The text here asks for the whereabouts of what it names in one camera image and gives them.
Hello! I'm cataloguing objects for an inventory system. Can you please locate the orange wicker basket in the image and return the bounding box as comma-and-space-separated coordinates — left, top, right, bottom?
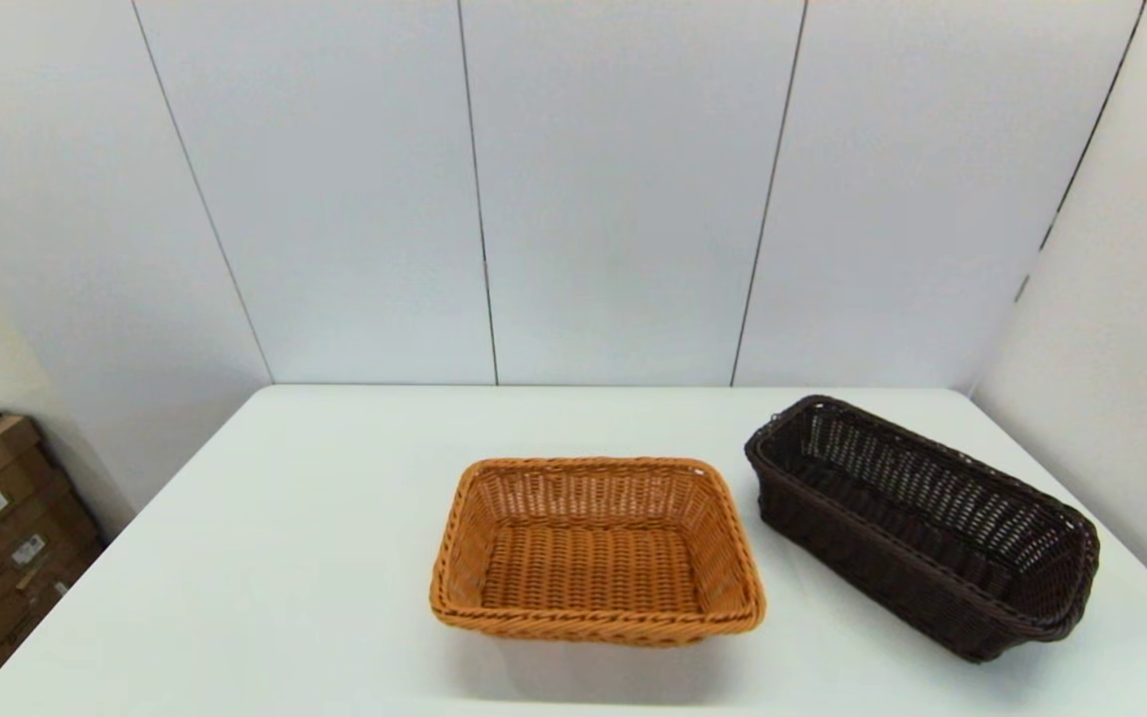
429, 456, 768, 648

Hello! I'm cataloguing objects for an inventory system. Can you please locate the dark brown wicker basket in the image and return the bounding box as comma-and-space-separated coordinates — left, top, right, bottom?
745, 395, 1101, 664

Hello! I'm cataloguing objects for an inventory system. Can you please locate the labelled brown cardboard box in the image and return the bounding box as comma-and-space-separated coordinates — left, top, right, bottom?
0, 453, 72, 574
0, 498, 105, 618
0, 548, 102, 666

